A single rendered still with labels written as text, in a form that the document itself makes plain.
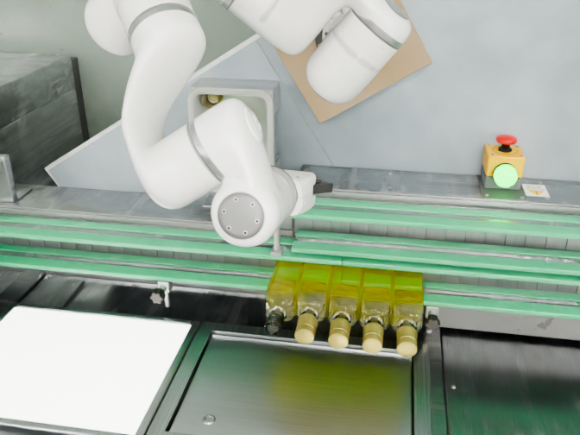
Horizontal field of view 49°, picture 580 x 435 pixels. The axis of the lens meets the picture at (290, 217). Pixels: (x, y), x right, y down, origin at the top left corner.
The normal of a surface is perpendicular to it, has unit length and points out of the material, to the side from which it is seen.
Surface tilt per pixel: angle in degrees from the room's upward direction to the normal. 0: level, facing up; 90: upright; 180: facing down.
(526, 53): 0
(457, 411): 90
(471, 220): 90
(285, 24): 9
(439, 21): 0
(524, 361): 89
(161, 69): 55
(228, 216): 15
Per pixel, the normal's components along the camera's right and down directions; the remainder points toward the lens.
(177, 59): 0.62, 0.63
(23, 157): 0.99, 0.07
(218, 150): -0.07, 0.29
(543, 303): 0.00, -0.90
